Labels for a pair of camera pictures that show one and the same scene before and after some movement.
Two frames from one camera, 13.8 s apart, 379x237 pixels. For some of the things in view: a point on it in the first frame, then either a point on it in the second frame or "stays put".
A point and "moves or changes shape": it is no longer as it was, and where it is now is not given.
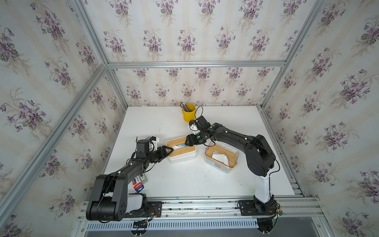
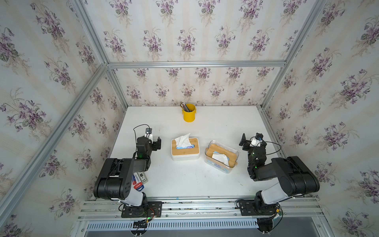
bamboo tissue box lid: (232, 155) stays put
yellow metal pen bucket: (188, 116) stays put
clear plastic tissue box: (221, 157) stays put
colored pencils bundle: (184, 106) stays put
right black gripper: (189, 141) to (243, 140)
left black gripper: (164, 154) to (154, 147)
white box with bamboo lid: (181, 152) moves or changes shape
